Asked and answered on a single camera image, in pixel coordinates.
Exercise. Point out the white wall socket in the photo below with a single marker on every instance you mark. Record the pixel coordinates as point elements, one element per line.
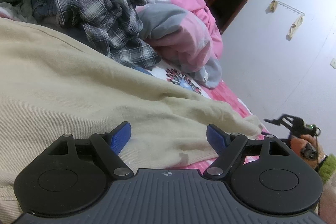
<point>333,63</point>

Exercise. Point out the plaid shirt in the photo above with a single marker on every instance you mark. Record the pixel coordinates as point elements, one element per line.
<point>99,3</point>

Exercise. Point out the person's right forearm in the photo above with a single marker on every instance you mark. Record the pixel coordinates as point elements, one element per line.
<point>329,169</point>

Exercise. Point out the pink floral blanket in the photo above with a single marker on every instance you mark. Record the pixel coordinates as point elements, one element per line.
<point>236,98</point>

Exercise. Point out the person's right hand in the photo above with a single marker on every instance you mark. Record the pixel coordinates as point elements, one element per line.
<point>296,144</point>

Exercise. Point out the small beige hanging cloth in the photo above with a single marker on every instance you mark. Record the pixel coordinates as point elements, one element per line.
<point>273,6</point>

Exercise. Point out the long beige hanging cloth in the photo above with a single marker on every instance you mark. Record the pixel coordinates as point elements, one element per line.
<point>295,27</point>

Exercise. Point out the khaki pants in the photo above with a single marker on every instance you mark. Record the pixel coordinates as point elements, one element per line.
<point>78,87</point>

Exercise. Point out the pink and white quilt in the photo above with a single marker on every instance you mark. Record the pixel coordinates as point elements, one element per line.
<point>181,32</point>

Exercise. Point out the navy blue garment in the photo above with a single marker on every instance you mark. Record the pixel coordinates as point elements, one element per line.
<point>44,6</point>

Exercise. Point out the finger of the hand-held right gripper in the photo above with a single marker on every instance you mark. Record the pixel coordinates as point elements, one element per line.
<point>284,117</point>

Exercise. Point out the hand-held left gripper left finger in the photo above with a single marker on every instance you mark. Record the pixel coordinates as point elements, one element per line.
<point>120,138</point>

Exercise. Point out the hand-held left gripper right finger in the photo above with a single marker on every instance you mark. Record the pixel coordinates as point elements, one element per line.
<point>216,140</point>

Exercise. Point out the white wall hook rack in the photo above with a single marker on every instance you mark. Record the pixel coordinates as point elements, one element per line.
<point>291,7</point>

